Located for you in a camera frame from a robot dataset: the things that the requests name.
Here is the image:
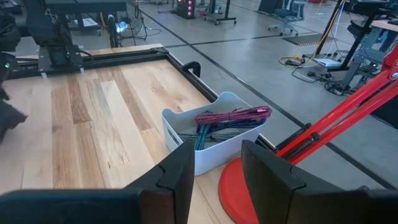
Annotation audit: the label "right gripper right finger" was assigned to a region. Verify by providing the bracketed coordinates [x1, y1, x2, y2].
[241, 139, 398, 224]

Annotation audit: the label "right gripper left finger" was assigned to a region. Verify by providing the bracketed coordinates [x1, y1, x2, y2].
[0, 139, 196, 224]

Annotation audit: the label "maroon braided USB cable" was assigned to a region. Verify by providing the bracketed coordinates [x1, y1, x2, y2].
[195, 105, 273, 126]

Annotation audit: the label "teal braided USB cable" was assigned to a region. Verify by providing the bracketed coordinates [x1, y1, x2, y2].
[193, 110, 214, 151]

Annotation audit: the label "red desk lamp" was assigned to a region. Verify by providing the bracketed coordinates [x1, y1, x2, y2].
[217, 43, 398, 224]

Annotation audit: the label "pale opaque plastic bin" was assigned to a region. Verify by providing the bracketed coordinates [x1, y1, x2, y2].
[160, 91, 268, 177]

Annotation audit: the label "dark desk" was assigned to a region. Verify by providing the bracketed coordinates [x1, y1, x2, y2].
[43, 0, 129, 49]

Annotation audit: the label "flat white box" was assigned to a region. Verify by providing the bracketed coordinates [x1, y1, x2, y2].
[312, 57, 343, 70]

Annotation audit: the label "small floor fan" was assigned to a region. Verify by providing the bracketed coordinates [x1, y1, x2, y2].
[115, 2, 144, 40]

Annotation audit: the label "grey metal leg desk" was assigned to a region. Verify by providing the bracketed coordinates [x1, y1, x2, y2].
[340, 0, 398, 91]

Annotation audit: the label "black floor mat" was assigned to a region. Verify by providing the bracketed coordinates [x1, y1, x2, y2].
[281, 33, 336, 47]

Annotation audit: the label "grey blue office chair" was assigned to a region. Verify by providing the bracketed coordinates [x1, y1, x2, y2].
[267, 0, 308, 37]

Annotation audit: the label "black rolling stand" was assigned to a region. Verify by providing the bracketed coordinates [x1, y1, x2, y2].
[202, 0, 238, 26]

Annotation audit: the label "computer tower red lights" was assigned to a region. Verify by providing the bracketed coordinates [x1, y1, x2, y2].
[175, 0, 197, 19]

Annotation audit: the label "black aluminium table frame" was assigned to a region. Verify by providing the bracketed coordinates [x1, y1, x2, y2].
[6, 46, 276, 152]

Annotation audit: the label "long yellow extension cord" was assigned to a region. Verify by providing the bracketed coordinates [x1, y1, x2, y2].
[278, 0, 346, 68]

